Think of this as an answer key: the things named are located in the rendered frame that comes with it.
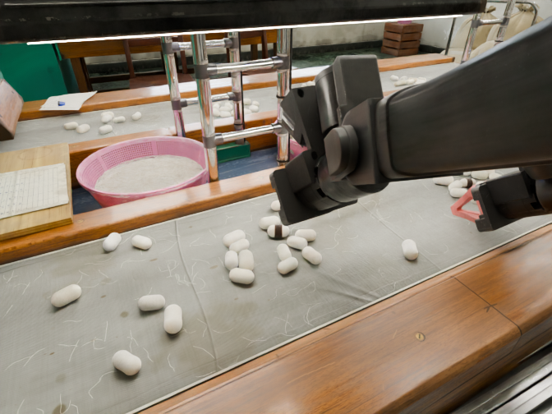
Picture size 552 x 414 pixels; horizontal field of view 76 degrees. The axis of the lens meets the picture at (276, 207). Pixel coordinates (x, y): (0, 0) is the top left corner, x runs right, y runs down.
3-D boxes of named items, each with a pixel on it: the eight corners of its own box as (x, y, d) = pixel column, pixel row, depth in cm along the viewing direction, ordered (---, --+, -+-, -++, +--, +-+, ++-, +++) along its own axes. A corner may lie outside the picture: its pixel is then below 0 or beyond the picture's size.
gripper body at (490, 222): (466, 189, 51) (517, 177, 44) (511, 173, 55) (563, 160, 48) (480, 232, 50) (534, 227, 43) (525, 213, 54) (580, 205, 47)
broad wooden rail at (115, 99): (445, 96, 177) (456, 57, 167) (29, 173, 108) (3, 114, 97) (427, 90, 186) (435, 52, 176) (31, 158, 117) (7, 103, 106)
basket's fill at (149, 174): (221, 209, 73) (218, 185, 70) (105, 240, 64) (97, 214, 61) (191, 165, 90) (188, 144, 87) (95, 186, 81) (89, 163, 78)
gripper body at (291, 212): (266, 174, 42) (290, 156, 36) (336, 158, 46) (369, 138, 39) (282, 226, 42) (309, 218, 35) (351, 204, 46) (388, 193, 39)
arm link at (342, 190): (307, 142, 38) (341, 117, 31) (352, 142, 40) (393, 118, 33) (316, 205, 37) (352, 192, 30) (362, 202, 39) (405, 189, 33)
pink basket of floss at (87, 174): (236, 181, 84) (234, 144, 79) (172, 250, 63) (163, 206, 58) (144, 164, 92) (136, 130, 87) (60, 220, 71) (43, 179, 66)
